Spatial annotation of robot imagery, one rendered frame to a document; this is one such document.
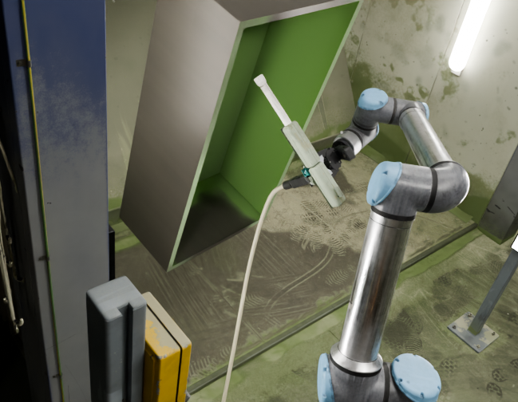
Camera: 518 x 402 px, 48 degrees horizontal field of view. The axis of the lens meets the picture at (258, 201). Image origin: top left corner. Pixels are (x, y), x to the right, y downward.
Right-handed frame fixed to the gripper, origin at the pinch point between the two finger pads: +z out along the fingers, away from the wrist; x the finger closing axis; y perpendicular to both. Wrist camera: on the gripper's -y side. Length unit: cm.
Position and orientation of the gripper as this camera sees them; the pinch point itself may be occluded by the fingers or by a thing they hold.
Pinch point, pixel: (312, 175)
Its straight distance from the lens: 188.1
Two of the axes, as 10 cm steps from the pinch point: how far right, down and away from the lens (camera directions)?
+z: -6.5, 5.3, -5.5
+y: -5.7, 1.5, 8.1
